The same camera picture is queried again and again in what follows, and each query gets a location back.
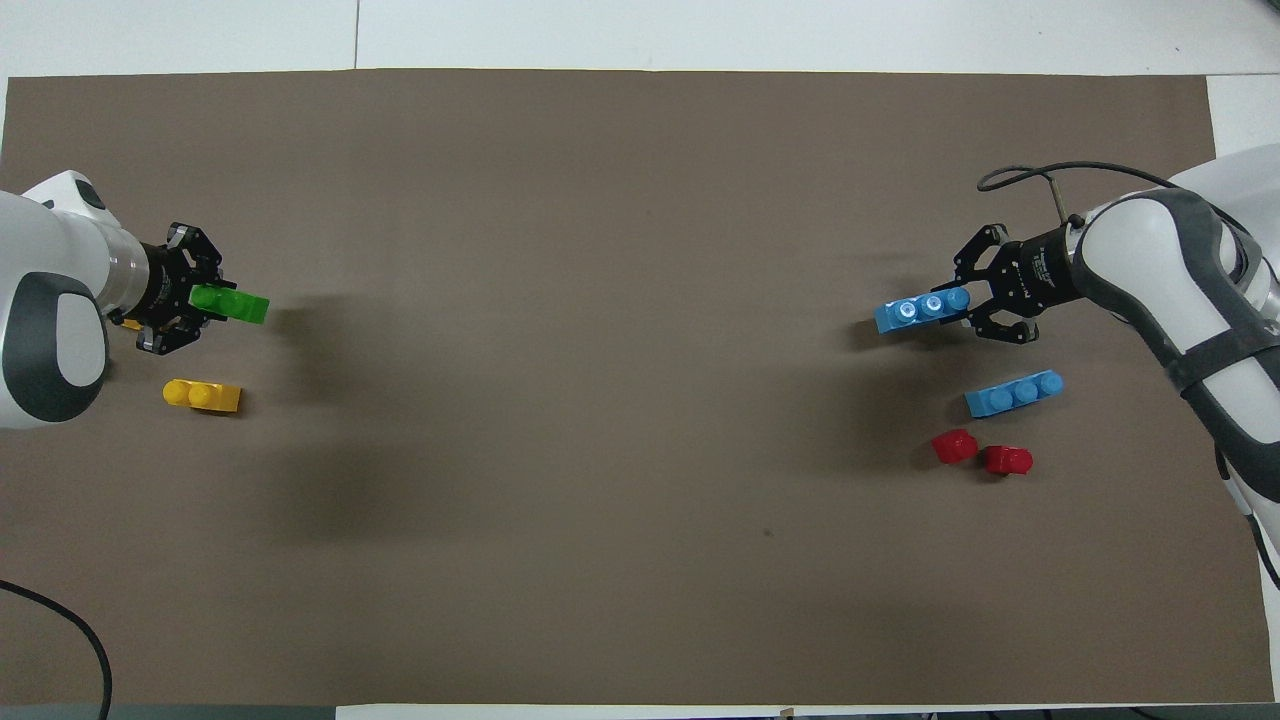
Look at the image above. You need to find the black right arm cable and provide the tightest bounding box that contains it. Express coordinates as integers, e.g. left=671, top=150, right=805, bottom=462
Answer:
left=978, top=163, right=1186, bottom=236

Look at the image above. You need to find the green two-stud block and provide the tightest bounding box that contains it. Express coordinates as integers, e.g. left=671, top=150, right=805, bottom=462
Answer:
left=190, top=285, right=269, bottom=326

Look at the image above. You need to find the blue three-stud block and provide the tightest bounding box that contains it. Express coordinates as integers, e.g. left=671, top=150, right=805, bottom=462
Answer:
left=964, top=370, right=1065, bottom=419
left=874, top=287, right=973, bottom=336

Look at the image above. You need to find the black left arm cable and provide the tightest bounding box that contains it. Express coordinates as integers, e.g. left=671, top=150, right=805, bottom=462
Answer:
left=0, top=580, right=113, bottom=720

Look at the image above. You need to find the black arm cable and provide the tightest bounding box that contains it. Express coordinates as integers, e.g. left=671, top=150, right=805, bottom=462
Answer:
left=0, top=580, right=113, bottom=720
left=978, top=163, right=1186, bottom=236

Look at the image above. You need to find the brown table mat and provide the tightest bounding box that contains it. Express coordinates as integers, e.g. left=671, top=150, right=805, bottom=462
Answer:
left=0, top=68, right=1276, bottom=706

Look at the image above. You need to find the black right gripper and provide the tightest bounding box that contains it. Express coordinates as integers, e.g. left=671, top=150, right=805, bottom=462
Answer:
left=955, top=225, right=1081, bottom=346

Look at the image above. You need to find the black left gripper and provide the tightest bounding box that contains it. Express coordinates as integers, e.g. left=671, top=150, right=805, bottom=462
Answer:
left=135, top=222, right=225, bottom=356

